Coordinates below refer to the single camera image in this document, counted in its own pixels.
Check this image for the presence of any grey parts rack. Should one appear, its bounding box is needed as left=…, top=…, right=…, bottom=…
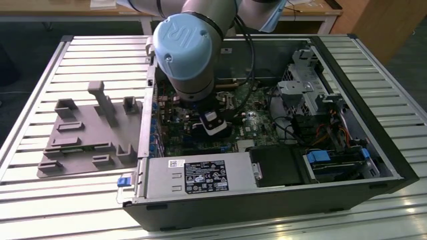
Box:
left=36, top=81, right=146, bottom=180

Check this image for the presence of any wooden cabinet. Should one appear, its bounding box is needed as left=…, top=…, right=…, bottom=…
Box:
left=332, top=0, right=427, bottom=66

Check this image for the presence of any green RAM stick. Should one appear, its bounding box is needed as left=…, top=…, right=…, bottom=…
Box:
left=59, top=146, right=98, bottom=153

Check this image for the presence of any black power supply label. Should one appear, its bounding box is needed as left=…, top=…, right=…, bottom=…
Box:
left=183, top=159, right=231, bottom=195

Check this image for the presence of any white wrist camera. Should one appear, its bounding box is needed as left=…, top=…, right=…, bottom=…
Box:
left=199, top=111, right=230, bottom=137

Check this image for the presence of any white box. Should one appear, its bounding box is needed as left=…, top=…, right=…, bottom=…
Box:
left=90, top=0, right=118, bottom=11

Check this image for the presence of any wooden desk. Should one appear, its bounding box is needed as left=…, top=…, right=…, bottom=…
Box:
left=0, top=0, right=344, bottom=36

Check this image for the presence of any grey power supply unit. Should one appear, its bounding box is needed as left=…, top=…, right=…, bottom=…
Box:
left=138, top=152, right=259, bottom=201

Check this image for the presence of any black plastic shroud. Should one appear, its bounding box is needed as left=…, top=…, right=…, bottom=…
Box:
left=246, top=144, right=316, bottom=189

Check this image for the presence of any green motherboard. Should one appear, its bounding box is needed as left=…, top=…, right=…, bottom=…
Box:
left=155, top=79, right=278, bottom=157

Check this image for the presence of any metal drive cage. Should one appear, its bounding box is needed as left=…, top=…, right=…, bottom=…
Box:
left=275, top=49, right=346, bottom=118

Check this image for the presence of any coloured power wire bundle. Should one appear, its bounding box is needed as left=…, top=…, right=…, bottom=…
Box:
left=308, top=107, right=355, bottom=151

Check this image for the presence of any blue disk carrier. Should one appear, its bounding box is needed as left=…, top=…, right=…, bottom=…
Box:
left=302, top=149, right=367, bottom=182

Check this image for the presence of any black open PC case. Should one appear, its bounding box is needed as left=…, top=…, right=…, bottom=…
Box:
left=122, top=34, right=420, bottom=232

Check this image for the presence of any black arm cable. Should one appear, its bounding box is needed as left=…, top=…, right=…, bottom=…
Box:
left=230, top=13, right=260, bottom=118

